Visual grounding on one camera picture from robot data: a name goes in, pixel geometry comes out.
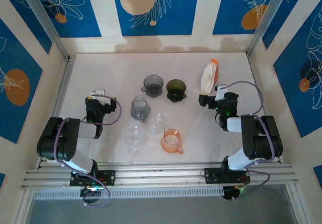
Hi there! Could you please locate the orange coffee filter pack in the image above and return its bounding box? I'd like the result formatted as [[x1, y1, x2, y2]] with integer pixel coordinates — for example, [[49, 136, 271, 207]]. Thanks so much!
[[200, 58, 219, 94]]

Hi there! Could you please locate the smoke grey ribbed carafe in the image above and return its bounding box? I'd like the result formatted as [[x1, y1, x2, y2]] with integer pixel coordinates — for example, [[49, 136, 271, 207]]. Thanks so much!
[[130, 95, 152, 123]]

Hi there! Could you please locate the dark olive plastic dripper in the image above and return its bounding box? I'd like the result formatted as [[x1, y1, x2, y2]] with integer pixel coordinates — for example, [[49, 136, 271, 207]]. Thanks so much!
[[165, 79, 188, 103]]

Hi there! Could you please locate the clear plastic dripper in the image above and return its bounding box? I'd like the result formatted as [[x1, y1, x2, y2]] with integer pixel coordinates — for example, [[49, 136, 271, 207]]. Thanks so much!
[[122, 125, 149, 151]]

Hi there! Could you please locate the smoke grey plastic dripper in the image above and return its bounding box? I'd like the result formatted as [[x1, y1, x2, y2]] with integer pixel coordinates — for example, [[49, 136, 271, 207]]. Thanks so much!
[[141, 74, 164, 98]]

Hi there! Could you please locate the orange plastic carafe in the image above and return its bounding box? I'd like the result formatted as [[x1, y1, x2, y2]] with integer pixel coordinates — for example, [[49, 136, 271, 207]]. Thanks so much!
[[160, 129, 184, 155]]

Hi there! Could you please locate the clear ribbed carafe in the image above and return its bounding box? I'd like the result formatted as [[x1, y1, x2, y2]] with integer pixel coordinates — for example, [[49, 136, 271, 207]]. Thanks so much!
[[148, 112, 167, 136]]

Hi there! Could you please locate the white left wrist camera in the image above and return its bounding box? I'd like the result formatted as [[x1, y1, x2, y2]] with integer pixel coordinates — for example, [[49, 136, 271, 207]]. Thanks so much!
[[90, 89, 106, 101]]

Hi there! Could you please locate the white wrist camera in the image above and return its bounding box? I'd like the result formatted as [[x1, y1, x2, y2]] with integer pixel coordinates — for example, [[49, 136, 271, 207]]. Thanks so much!
[[215, 84, 228, 101], [90, 89, 106, 101]]

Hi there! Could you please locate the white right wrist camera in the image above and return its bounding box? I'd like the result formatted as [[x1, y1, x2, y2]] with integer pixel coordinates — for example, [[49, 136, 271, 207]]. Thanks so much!
[[215, 84, 228, 101]]

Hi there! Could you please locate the purple camera cable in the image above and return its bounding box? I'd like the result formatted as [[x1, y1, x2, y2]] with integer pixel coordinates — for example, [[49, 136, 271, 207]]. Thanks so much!
[[54, 95, 123, 208], [226, 81, 275, 202]]

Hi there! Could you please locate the aluminium side rail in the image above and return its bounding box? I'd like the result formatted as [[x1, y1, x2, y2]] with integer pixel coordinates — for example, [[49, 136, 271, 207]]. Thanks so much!
[[247, 54, 285, 164], [35, 54, 77, 170]]

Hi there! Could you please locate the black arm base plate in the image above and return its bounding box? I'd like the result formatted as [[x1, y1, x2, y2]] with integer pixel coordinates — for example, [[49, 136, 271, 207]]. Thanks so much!
[[203, 167, 251, 184], [69, 170, 116, 187]]

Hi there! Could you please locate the aluminium mounting rail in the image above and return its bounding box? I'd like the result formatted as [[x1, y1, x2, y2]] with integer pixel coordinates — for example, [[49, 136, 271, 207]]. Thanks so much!
[[21, 161, 300, 191]]

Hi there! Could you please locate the aluminium corner post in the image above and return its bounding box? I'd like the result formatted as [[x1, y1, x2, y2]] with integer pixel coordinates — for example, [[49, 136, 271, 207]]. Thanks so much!
[[247, 0, 294, 56], [19, 0, 71, 61]]

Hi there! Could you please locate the white slotted cable duct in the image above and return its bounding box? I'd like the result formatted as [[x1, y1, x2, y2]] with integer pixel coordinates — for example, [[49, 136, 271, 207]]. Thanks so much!
[[32, 186, 225, 200]]

